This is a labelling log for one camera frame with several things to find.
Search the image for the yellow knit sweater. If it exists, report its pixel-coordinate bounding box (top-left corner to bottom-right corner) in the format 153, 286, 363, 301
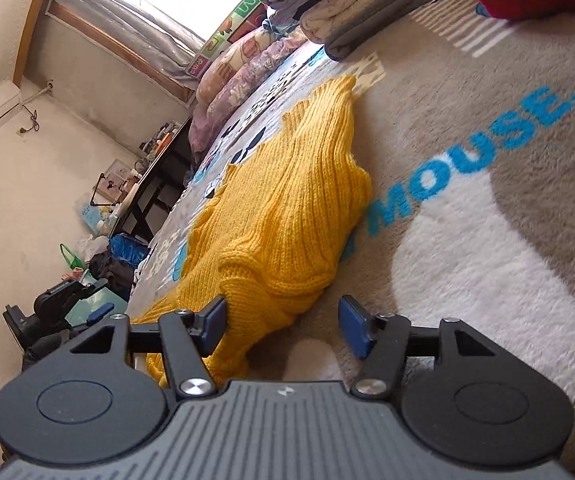
138, 76, 372, 386

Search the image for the blue plastic bag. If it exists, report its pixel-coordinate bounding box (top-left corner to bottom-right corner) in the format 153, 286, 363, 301
109, 233, 150, 270

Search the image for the black side desk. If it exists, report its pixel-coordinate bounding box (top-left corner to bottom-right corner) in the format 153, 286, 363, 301
110, 119, 192, 243

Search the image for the Mickey Mouse bed blanket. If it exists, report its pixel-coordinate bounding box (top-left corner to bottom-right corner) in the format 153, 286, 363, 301
128, 0, 575, 471

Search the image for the purple floral long pillow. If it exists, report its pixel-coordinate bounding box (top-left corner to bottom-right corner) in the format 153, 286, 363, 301
188, 27, 307, 166

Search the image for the floral beige pillow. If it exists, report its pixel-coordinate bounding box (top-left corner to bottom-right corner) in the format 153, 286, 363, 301
196, 27, 278, 106

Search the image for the cream floral folded garment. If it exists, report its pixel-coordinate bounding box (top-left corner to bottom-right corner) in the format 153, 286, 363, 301
299, 0, 419, 44

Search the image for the grey window curtain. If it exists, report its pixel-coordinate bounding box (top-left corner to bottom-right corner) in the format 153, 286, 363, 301
53, 0, 202, 90

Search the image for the alphabet foam mat headboard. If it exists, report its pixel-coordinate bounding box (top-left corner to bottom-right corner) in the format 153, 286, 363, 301
185, 0, 266, 80

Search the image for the dark grey folded garment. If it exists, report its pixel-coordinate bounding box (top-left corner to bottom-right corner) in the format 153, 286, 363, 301
324, 0, 432, 62

